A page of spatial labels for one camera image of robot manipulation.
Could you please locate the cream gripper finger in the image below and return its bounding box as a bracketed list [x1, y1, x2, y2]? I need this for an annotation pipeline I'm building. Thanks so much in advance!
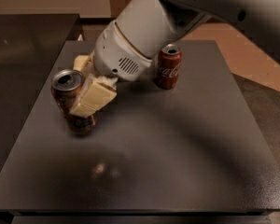
[70, 74, 118, 118]
[81, 53, 98, 77]

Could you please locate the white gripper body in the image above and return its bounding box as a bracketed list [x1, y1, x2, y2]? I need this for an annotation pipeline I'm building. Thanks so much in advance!
[94, 21, 152, 82]

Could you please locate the dark orange soda can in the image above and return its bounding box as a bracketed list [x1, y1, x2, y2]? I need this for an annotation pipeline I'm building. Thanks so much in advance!
[51, 69, 97, 134]

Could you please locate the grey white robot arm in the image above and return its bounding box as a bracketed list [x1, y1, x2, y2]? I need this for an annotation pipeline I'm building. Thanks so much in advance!
[70, 0, 280, 118]

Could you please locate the red Coca-Cola can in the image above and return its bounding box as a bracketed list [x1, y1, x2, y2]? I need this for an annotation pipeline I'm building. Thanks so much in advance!
[156, 44, 182, 90]

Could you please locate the yellow sponge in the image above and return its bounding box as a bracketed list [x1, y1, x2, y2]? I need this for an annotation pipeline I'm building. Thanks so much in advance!
[73, 55, 90, 71]

